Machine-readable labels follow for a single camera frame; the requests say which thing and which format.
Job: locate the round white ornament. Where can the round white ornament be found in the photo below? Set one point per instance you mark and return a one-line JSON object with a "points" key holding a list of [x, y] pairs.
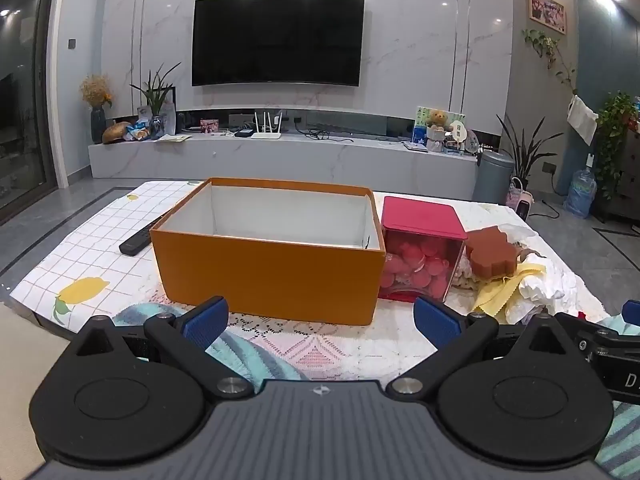
{"points": [[459, 132]]}

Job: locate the small black set-top box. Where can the small black set-top box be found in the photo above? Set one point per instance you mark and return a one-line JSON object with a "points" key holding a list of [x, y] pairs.
{"points": [[244, 133]]}

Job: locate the small pink heater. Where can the small pink heater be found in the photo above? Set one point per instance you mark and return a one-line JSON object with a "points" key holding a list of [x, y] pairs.
{"points": [[521, 202]]}

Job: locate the golden gourd ornament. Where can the golden gourd ornament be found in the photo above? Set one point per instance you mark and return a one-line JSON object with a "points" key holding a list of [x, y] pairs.
{"points": [[116, 132]]}

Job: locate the framed wall picture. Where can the framed wall picture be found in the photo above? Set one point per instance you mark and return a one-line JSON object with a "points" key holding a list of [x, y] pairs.
{"points": [[547, 11]]}

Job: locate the bushy green plant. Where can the bushy green plant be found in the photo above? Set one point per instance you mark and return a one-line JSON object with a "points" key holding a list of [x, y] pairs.
{"points": [[615, 130]]}

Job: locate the teal striped cloth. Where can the teal striped cloth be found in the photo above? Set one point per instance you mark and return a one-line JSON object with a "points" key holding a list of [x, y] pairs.
{"points": [[250, 355]]}

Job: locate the white hanging towel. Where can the white hanging towel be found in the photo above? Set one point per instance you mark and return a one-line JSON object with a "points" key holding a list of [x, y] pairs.
{"points": [[582, 120]]}

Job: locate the green picture board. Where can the green picture board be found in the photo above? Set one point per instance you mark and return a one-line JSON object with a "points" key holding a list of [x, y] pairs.
{"points": [[422, 117]]}

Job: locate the clear container with red lid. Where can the clear container with red lid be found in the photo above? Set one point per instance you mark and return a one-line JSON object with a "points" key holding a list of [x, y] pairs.
{"points": [[420, 220]]}

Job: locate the hanging vine plant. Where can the hanging vine plant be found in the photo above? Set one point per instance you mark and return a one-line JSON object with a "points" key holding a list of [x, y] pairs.
{"points": [[545, 47]]}

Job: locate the blue water bottle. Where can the blue water bottle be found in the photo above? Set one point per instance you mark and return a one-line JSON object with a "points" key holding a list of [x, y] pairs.
{"points": [[581, 192]]}

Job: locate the black remote control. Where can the black remote control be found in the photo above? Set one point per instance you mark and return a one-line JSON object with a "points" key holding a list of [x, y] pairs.
{"points": [[137, 242]]}

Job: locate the blue and white snack bag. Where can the blue and white snack bag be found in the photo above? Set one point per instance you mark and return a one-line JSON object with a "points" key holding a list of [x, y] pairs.
{"points": [[137, 131]]}

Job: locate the black flat-screen television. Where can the black flat-screen television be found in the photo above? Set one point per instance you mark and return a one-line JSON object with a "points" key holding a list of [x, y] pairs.
{"points": [[277, 37]]}

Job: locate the white router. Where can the white router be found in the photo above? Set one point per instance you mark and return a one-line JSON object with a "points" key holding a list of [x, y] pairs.
{"points": [[266, 132]]}

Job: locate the white marble television cabinet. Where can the white marble television cabinet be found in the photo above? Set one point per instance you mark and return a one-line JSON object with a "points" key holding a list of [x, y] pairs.
{"points": [[300, 160]]}

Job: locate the grey trash can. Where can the grey trash can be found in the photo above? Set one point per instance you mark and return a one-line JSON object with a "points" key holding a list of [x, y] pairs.
{"points": [[492, 177]]}

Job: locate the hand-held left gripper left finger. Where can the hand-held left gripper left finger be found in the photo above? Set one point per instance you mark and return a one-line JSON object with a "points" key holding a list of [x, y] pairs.
{"points": [[205, 322]]}

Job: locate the dark wooden cabinet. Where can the dark wooden cabinet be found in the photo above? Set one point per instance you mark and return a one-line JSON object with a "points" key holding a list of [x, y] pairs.
{"points": [[629, 180]]}

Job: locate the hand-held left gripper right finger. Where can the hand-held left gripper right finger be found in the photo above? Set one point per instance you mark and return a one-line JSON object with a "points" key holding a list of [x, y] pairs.
{"points": [[437, 320]]}

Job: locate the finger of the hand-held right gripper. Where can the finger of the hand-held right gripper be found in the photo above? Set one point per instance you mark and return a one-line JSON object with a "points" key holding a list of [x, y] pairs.
{"points": [[631, 312], [587, 332]]}

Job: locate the pink and white lace mat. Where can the pink and white lace mat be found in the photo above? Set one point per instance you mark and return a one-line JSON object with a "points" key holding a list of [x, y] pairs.
{"points": [[320, 345]]}

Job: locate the floral beige cloth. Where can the floral beige cloth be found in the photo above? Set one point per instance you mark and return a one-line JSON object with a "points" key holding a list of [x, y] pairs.
{"points": [[464, 276]]}

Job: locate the long-leaf potted plant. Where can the long-leaf potted plant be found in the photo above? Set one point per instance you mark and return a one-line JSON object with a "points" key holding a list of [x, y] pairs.
{"points": [[527, 155]]}

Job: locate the sheets of paper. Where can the sheets of paper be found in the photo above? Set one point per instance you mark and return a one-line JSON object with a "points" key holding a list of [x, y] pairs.
{"points": [[172, 138]]}

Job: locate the dark blue vase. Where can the dark blue vase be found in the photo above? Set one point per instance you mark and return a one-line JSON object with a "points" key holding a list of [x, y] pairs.
{"points": [[98, 127]]}

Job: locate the yellow cloth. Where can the yellow cloth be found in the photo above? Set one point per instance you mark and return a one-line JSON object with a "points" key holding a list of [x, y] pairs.
{"points": [[492, 296]]}

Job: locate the glass sliding door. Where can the glass sliding door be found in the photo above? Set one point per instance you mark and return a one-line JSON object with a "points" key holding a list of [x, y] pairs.
{"points": [[22, 110]]}

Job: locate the pink photo card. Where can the pink photo card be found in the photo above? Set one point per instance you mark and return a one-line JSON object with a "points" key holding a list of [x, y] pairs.
{"points": [[209, 126]]}

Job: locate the green plant in glass vase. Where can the green plant in glass vase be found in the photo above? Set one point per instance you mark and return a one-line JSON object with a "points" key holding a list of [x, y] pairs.
{"points": [[157, 97]]}

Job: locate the orange cardboard box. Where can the orange cardboard box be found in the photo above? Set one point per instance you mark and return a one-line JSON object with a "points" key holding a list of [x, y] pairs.
{"points": [[265, 275]]}

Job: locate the white crumpled cloth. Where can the white crumpled cloth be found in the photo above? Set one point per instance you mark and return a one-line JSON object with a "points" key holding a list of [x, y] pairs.
{"points": [[545, 285]]}

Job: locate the small teddy bear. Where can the small teddy bear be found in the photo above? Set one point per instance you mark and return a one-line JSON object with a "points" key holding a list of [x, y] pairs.
{"points": [[436, 127]]}

